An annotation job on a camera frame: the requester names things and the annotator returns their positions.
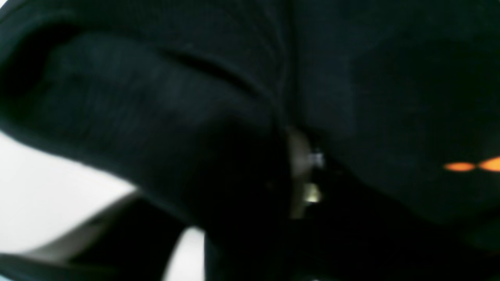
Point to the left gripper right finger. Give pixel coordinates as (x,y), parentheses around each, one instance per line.
(340,228)

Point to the black T-shirt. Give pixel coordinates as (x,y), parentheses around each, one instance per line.
(193,102)

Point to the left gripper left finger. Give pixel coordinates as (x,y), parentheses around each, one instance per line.
(130,240)

